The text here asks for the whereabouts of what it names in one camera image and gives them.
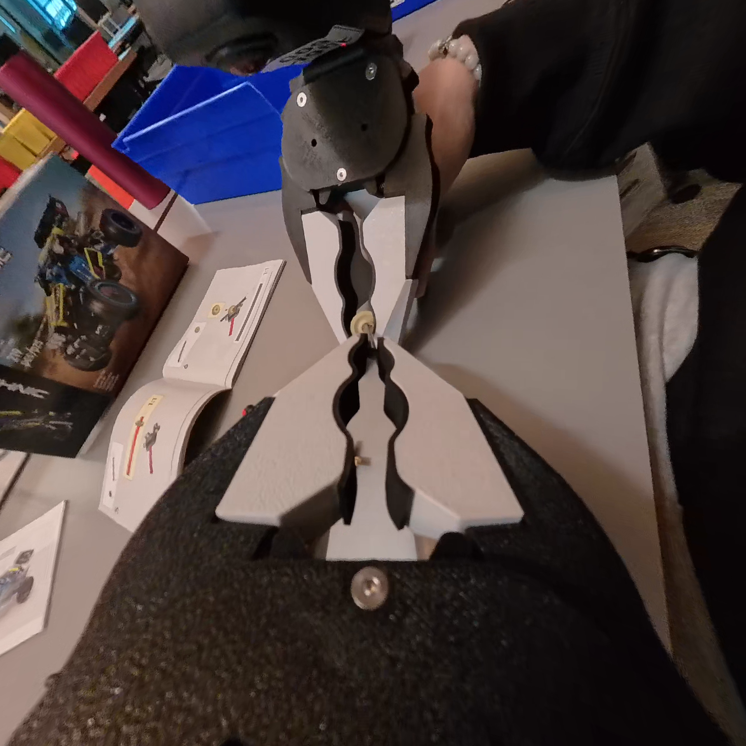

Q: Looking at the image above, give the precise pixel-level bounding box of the person's right hand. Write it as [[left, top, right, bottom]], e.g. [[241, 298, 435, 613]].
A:
[[411, 57, 479, 196]]

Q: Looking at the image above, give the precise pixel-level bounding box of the closed lego instruction booklet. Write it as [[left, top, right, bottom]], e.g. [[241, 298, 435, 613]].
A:
[[0, 500, 68, 656]]

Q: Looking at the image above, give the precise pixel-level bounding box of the person's dark clothing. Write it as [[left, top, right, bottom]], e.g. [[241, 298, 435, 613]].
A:
[[664, 186, 746, 619]]

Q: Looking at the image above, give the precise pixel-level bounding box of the open lego instruction booklet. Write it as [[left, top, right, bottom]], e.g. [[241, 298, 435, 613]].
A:
[[98, 259, 286, 532]]

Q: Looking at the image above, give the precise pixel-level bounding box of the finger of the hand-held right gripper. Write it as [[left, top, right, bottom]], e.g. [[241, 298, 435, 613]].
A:
[[303, 211, 374, 345], [350, 195, 419, 342]]

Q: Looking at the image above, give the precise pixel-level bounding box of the pearl bead bracelet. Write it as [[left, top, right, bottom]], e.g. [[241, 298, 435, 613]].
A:
[[428, 34, 485, 81]]

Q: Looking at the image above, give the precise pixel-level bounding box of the person's right forearm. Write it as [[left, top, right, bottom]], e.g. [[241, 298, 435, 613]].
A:
[[451, 0, 746, 183]]

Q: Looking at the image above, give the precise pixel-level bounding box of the lego set box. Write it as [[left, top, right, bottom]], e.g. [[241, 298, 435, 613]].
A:
[[0, 154, 190, 459]]

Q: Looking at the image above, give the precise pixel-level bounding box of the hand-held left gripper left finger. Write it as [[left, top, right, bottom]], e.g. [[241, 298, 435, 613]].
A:
[[216, 340, 374, 546]]

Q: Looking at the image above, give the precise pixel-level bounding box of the maroon rolled mat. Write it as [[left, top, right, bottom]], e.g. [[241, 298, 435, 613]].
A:
[[0, 51, 171, 209]]

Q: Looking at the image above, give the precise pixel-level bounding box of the yellow storage box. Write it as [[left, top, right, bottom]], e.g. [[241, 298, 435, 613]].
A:
[[0, 108, 60, 171]]

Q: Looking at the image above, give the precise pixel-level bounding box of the blue plastic bin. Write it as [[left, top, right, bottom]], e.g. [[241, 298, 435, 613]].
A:
[[112, 64, 305, 206], [389, 0, 445, 23]]

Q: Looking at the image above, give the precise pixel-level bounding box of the red storage box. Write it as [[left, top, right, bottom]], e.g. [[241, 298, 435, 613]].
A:
[[54, 29, 126, 95]]

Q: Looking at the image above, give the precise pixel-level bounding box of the white cloth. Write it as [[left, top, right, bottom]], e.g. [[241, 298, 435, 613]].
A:
[[629, 251, 700, 381]]

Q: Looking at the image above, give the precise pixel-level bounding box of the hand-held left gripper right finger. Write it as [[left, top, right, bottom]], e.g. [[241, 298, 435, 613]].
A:
[[376, 338, 525, 540]]

